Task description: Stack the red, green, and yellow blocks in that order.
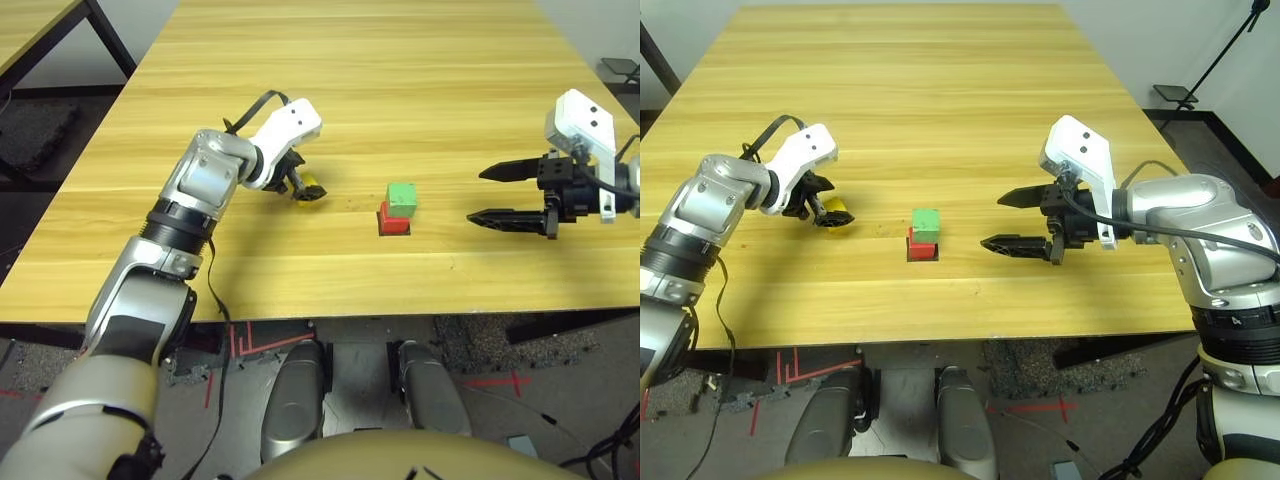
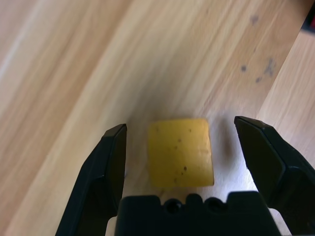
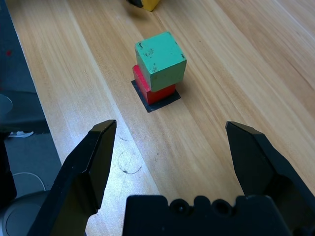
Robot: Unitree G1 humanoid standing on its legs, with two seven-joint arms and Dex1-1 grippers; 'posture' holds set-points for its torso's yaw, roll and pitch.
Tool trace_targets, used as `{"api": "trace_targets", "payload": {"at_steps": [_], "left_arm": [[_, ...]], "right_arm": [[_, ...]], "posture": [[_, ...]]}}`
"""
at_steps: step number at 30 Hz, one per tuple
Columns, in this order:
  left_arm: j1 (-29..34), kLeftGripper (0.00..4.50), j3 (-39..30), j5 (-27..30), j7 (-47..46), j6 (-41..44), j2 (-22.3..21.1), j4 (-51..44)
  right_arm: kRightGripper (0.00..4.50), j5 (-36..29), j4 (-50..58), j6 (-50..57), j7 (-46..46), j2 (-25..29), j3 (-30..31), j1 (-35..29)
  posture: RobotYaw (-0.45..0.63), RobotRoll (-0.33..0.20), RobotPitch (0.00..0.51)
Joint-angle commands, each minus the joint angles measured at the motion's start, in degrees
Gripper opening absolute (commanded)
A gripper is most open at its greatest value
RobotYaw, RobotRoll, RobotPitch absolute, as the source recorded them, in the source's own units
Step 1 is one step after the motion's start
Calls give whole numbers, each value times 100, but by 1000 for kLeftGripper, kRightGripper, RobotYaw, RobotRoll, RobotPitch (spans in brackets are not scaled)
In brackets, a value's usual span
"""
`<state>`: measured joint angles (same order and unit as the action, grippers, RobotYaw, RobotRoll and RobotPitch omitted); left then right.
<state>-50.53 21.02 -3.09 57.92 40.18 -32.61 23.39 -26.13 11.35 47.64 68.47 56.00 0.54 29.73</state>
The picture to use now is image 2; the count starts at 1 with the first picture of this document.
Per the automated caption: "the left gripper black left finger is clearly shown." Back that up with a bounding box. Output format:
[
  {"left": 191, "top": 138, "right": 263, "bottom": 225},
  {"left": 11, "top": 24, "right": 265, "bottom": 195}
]
[{"left": 54, "top": 123, "right": 127, "bottom": 236}]

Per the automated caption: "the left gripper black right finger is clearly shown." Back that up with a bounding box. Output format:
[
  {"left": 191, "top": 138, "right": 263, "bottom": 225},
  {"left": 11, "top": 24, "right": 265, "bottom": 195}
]
[{"left": 233, "top": 116, "right": 315, "bottom": 236}]

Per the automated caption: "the yellow wooden block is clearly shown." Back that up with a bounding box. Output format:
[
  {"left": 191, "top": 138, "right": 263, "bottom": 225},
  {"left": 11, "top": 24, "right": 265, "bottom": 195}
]
[{"left": 147, "top": 118, "right": 215, "bottom": 187}]

